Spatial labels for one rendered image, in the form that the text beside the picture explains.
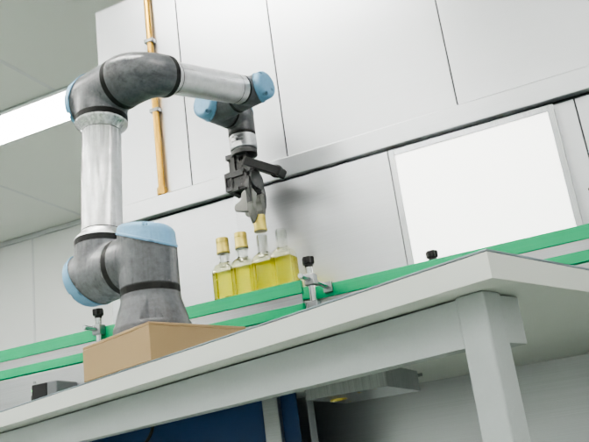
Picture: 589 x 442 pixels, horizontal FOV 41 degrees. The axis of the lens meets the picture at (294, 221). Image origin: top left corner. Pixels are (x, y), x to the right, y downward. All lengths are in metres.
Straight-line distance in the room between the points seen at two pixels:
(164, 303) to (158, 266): 0.08
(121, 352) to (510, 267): 0.75
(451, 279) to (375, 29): 1.45
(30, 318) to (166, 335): 5.40
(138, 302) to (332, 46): 1.12
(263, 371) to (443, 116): 1.09
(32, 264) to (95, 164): 5.14
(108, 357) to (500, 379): 0.77
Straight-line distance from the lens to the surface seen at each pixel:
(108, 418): 1.56
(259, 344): 1.15
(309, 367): 1.14
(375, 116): 2.19
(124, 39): 2.75
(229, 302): 1.91
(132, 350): 1.41
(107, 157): 1.73
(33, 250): 6.87
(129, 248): 1.53
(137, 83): 1.73
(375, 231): 2.06
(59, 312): 6.57
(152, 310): 1.49
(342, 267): 2.07
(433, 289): 0.95
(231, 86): 1.93
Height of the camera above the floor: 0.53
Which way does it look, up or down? 18 degrees up
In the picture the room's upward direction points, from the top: 8 degrees counter-clockwise
